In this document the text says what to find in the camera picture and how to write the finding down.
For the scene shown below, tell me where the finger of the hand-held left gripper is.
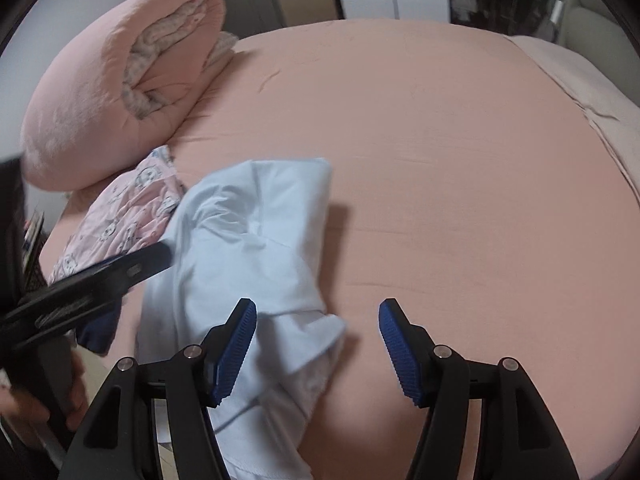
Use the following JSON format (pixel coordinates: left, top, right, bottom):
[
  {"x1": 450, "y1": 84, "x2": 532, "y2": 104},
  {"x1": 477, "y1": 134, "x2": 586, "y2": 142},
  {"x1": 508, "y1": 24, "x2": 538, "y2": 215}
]
[{"x1": 30, "y1": 240, "x2": 176, "y2": 345}]

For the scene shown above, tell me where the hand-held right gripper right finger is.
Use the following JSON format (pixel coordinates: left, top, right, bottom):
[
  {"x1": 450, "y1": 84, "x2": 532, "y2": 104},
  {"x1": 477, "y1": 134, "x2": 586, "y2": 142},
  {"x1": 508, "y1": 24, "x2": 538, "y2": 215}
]
[{"x1": 378, "y1": 298, "x2": 581, "y2": 480}]

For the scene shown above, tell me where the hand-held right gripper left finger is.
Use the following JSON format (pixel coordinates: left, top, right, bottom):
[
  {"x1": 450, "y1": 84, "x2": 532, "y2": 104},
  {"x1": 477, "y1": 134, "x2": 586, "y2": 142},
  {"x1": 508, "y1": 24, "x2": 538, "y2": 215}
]
[{"x1": 60, "y1": 297, "x2": 258, "y2": 480}]

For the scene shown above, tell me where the light blue navy-trimmed shirt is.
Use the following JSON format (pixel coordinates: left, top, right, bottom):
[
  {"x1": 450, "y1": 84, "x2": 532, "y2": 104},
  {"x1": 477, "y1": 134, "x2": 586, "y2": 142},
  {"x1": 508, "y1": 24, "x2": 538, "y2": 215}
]
[{"x1": 75, "y1": 156, "x2": 348, "y2": 480}]

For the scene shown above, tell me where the person's left hand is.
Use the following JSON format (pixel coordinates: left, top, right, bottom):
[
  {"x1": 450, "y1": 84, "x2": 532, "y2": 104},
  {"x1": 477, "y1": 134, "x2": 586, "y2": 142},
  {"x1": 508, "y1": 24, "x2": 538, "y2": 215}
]
[{"x1": 0, "y1": 352, "x2": 93, "y2": 436}]

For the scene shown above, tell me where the pink printed pajama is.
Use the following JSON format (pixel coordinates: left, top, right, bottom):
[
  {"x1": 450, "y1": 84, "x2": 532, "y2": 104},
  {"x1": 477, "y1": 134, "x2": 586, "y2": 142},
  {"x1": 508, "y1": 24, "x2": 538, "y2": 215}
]
[{"x1": 47, "y1": 144, "x2": 188, "y2": 286}]

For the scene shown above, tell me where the pink pillow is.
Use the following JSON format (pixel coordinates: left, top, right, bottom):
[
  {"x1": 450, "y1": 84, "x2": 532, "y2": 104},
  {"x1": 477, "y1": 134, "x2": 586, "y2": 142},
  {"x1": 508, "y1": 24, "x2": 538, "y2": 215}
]
[{"x1": 20, "y1": 0, "x2": 241, "y2": 192}]

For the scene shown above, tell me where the pink bed sheet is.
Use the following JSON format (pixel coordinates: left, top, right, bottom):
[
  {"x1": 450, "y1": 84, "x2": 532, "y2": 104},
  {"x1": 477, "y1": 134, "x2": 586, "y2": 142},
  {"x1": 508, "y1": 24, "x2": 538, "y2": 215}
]
[{"x1": 37, "y1": 17, "x2": 640, "y2": 480}]

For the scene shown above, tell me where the beige mattress cover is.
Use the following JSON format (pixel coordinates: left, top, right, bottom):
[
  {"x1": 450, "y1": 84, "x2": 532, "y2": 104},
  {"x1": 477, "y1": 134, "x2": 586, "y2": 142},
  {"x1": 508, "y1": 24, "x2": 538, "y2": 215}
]
[{"x1": 510, "y1": 35, "x2": 640, "y2": 196}]

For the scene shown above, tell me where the padded headboard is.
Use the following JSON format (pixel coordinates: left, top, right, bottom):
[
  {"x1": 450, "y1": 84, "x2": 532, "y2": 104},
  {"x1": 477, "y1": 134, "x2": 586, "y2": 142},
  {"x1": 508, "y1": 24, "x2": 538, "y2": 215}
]
[{"x1": 560, "y1": 0, "x2": 631, "y2": 61}]

